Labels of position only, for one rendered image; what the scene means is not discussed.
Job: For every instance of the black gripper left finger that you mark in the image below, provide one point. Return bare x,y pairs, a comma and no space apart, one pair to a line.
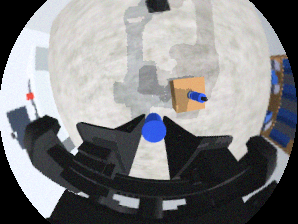
122,140

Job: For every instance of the tan wooden block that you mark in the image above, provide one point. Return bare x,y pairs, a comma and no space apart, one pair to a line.
179,90

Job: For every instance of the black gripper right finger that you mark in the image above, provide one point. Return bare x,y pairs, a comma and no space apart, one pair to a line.
181,146

